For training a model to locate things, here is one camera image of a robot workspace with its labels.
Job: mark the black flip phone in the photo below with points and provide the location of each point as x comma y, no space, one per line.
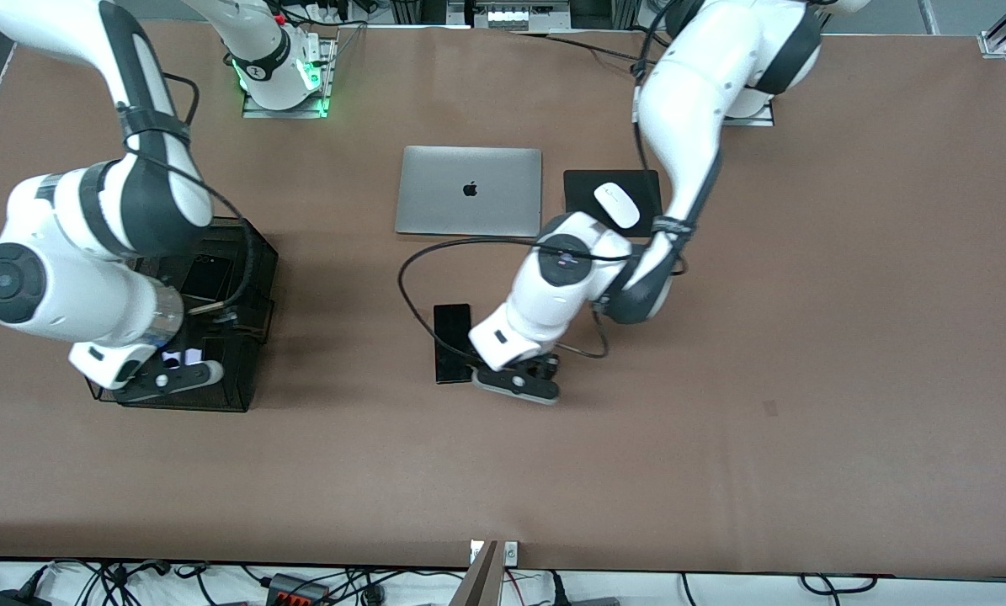
208,282

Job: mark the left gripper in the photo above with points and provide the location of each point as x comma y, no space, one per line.
548,364

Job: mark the black mouse pad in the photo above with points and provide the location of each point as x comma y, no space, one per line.
578,189

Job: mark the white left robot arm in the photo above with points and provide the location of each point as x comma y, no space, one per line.
696,84

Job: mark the white computer mouse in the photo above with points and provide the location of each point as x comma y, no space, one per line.
616,204

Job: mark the white socket strip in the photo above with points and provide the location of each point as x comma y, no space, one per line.
519,17

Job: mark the grey slanted beam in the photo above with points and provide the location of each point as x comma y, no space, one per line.
479,581

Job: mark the black orange power strip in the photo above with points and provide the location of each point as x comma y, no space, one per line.
296,593

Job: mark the lavender flip phone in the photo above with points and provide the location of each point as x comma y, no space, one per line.
184,358

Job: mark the silver laptop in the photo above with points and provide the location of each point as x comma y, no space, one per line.
435,194

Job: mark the black slab smartphone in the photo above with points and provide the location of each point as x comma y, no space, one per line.
452,337

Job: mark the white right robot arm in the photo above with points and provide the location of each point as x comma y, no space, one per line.
48,295

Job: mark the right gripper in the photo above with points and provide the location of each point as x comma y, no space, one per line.
202,347

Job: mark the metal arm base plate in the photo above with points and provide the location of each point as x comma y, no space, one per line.
284,112
755,120

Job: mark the white clamp bracket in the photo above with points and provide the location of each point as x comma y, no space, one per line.
510,553

